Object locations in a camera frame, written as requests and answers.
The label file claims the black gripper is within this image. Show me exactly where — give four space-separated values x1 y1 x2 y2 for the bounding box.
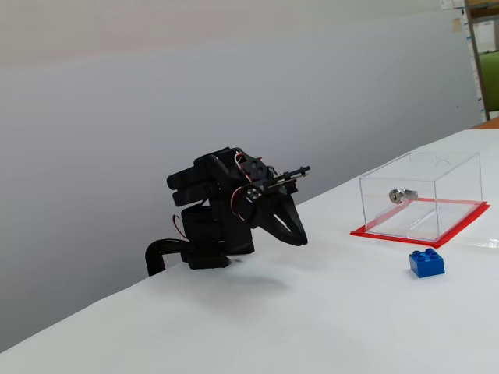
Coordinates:
230 150 310 247

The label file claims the blue lego brick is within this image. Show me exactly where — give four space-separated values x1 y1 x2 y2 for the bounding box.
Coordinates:
408 247 446 280

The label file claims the transparent acrylic box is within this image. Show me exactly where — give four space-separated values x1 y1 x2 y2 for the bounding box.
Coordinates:
358 150 484 242

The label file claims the white box on shelf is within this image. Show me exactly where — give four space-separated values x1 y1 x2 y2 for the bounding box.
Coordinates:
473 19 499 54

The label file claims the silver cam lock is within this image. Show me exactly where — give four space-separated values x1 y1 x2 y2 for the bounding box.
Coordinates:
388 188 419 204

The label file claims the black table clamp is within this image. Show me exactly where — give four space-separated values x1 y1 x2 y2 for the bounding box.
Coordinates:
144 238 192 277

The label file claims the green background object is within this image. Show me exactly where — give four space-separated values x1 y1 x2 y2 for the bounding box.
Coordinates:
478 50 499 114

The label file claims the black square wrist camera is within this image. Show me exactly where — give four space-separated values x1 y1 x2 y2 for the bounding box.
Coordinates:
267 164 312 194

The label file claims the red tape frame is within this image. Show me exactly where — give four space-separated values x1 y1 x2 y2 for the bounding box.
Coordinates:
349 196 490 249

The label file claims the grey metal shelf frame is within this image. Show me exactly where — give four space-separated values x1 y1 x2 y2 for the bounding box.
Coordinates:
464 0 499 122

